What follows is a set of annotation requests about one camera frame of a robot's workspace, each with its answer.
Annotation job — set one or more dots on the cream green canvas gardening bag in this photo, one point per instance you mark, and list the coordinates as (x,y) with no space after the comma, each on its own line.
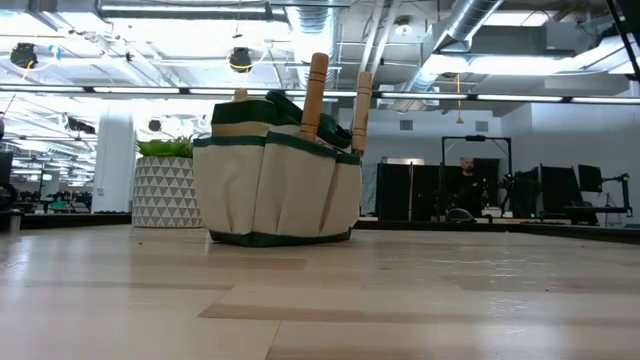
(270,190)

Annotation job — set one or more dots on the monitor on arm mount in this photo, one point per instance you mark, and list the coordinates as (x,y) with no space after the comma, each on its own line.
(590,177)

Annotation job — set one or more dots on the black cabinet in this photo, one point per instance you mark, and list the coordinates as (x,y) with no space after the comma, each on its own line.
(400,192)

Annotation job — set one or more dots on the black round ceiling device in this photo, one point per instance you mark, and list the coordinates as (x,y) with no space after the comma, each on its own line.
(240,60)
(23,55)

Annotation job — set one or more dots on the person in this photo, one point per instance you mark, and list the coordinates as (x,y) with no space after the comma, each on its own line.
(470,192)

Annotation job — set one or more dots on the succulent in triangle-pattern pot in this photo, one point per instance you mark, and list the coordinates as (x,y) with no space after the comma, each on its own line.
(160,190)

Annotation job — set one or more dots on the black office monitor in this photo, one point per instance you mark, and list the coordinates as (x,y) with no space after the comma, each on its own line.
(560,190)
(525,192)

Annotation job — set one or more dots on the white pillar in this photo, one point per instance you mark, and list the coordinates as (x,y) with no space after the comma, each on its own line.
(115,165)

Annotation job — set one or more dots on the long ceiling light strip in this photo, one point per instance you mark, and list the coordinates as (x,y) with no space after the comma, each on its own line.
(135,90)

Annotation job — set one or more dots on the ribbed ceiling duct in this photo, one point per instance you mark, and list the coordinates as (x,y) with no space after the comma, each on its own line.
(312,25)

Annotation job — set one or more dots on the black gantry frame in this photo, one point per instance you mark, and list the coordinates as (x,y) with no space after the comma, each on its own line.
(476,138)

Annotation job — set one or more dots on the silver ceiling duct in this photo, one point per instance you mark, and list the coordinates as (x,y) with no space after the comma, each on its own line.
(470,20)

